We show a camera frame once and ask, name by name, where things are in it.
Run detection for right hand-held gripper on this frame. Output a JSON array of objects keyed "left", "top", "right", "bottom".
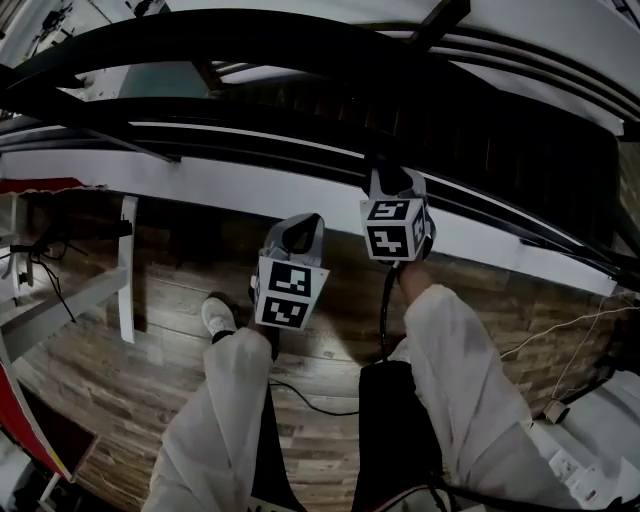
[{"left": 359, "top": 168, "right": 433, "bottom": 264}]

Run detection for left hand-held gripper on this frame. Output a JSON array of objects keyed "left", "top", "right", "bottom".
[{"left": 251, "top": 213, "right": 331, "bottom": 332}]

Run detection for dark blue cloth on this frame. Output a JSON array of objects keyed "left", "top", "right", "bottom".
[{"left": 373, "top": 156, "right": 415, "bottom": 195}]

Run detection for dark wooden railing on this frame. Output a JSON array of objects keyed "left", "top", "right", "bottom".
[{"left": 0, "top": 8, "right": 640, "bottom": 294}]

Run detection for person's right forearm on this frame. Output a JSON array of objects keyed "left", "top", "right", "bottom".
[{"left": 397, "top": 258, "right": 582, "bottom": 510}]

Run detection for person's left forearm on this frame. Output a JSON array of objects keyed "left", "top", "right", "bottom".
[{"left": 143, "top": 326, "right": 275, "bottom": 512}]

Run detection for dark wooden staircase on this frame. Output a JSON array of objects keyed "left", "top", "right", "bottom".
[{"left": 209, "top": 74, "right": 621, "bottom": 244}]

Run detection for person's black trousers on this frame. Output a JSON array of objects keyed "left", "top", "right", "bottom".
[{"left": 212, "top": 324, "right": 452, "bottom": 512}]

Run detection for red covered table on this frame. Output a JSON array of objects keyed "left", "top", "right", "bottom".
[{"left": 0, "top": 176, "right": 140, "bottom": 484}]

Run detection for white desk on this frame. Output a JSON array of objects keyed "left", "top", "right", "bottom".
[{"left": 523, "top": 368, "right": 640, "bottom": 512}]

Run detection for white power socket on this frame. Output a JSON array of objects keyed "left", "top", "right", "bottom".
[{"left": 548, "top": 448, "right": 582, "bottom": 479}]

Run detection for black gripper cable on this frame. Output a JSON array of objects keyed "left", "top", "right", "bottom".
[
  {"left": 268, "top": 378, "right": 362, "bottom": 417},
  {"left": 378, "top": 261, "right": 626, "bottom": 512}
]

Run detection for white cable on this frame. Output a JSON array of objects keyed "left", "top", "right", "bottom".
[
  {"left": 553, "top": 293, "right": 617, "bottom": 402},
  {"left": 499, "top": 303, "right": 640, "bottom": 362}
]

